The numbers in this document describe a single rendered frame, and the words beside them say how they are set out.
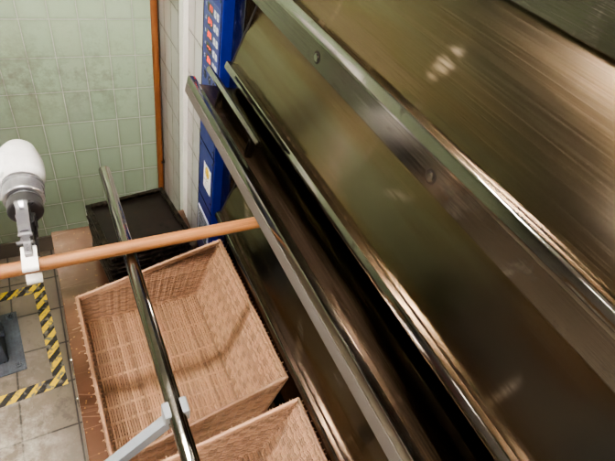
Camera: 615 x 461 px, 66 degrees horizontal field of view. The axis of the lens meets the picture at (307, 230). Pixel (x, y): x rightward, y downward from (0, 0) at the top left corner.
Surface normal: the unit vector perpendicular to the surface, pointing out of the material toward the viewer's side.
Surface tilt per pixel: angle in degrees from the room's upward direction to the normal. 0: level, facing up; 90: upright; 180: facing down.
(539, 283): 90
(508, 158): 70
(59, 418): 0
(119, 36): 90
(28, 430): 0
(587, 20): 90
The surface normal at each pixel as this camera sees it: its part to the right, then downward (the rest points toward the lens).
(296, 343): -0.77, -0.06
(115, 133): 0.43, 0.69
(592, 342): -0.88, 0.19
